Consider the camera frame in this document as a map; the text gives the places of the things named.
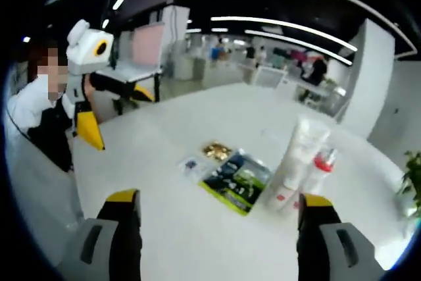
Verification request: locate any person's black clothing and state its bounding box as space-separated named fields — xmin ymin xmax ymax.
xmin=27 ymin=99 xmax=74 ymax=172

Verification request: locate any grey chair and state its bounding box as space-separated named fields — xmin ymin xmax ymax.
xmin=6 ymin=132 xmax=83 ymax=229

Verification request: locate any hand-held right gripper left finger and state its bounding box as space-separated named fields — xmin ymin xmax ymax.
xmin=75 ymin=188 xmax=142 ymax=281

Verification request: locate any green potted plant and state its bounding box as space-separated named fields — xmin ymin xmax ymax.
xmin=396 ymin=151 xmax=421 ymax=219

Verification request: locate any pink panel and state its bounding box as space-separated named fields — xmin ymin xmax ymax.
xmin=133 ymin=24 xmax=164 ymax=66

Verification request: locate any white skincare tube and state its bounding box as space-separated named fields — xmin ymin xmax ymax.
xmin=265 ymin=116 xmax=331 ymax=213

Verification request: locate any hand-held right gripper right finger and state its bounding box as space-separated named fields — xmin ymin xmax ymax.
xmin=297 ymin=192 xmax=385 ymax=281

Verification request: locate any clear blue skincare sachet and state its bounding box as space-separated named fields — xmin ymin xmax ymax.
xmin=177 ymin=154 xmax=211 ymax=176

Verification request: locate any person's head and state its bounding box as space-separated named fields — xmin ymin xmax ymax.
xmin=26 ymin=39 xmax=66 ymax=81

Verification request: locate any gold foil skincare sachet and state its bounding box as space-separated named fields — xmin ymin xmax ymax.
xmin=201 ymin=141 xmax=233 ymax=162

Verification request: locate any person's white shirt torso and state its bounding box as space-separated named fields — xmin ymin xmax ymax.
xmin=6 ymin=80 xmax=72 ymax=137

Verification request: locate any green black skincare sachet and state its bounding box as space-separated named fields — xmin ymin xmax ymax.
xmin=198 ymin=151 xmax=272 ymax=217

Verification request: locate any red-banded white skincare bottle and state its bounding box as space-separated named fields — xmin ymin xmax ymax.
xmin=294 ymin=147 xmax=339 ymax=211

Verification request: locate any white background desk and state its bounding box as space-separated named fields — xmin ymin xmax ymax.
xmin=95 ymin=60 xmax=162 ymax=116

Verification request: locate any ceiling light strip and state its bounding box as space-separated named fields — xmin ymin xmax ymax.
xmin=210 ymin=16 xmax=358 ymax=52
xmin=245 ymin=29 xmax=353 ymax=65

